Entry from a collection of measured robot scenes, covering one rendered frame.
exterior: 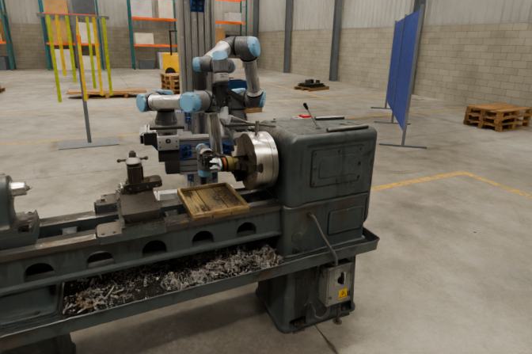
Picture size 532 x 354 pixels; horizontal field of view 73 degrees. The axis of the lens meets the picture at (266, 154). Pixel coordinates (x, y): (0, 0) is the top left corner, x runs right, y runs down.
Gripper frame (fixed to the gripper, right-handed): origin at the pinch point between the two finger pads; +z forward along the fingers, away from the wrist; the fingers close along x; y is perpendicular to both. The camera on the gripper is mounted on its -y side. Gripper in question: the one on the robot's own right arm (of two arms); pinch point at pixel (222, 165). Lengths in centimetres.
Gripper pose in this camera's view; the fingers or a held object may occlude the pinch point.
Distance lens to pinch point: 190.8
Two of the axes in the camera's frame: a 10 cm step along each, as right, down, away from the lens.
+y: -9.1, 1.0, -3.9
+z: 4.0, 2.8, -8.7
